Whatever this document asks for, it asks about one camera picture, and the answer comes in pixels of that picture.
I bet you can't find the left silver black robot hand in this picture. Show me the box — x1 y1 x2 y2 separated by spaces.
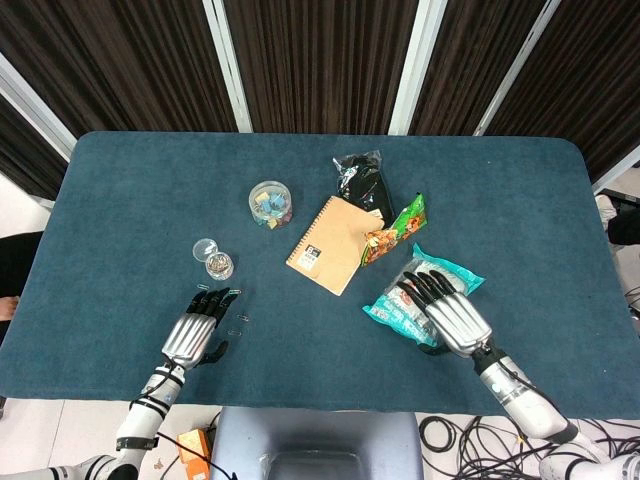
160 286 232 372

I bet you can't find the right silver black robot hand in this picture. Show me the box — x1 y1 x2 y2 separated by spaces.
397 269 495 359

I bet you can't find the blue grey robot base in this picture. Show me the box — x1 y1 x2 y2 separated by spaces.
209 407 425 480

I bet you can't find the small clear jar with lid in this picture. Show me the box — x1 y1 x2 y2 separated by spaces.
205 252 235 281

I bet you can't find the clear jar of binder clips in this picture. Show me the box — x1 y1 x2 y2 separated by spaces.
248 180 294 231

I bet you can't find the teal noodle packet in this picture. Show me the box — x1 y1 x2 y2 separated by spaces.
362 243 487 355

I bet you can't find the green orange snack packet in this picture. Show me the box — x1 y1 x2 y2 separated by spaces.
359 192 430 269

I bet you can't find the orange box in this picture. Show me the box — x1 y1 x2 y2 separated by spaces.
177 428 214 480

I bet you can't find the blue table cloth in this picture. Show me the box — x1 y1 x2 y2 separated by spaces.
0 130 640 419

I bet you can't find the brown kraft spiral notebook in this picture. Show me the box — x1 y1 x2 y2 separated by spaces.
285 194 386 297

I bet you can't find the black item in clear bag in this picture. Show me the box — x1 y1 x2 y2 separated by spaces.
332 149 397 226

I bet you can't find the white shoe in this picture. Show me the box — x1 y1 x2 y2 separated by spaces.
594 193 619 241

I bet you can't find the black trouser leg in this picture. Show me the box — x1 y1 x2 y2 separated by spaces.
607 212 640 247
0 232 44 299

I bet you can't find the dark brown pleated curtain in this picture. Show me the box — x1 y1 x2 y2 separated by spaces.
408 0 549 137
0 0 237 139
223 0 420 135
0 94 69 201
485 0 640 182

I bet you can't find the black coiled cable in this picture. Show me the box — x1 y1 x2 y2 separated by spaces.
418 414 464 451

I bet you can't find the thin black cable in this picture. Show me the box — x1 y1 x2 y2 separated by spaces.
158 410 237 480

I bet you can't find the black cable tangle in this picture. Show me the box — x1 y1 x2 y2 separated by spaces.
457 414 640 480

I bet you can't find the white divider frame post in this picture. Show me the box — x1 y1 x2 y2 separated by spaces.
591 158 640 195
0 53 77 162
387 0 447 136
201 0 254 134
473 0 562 137

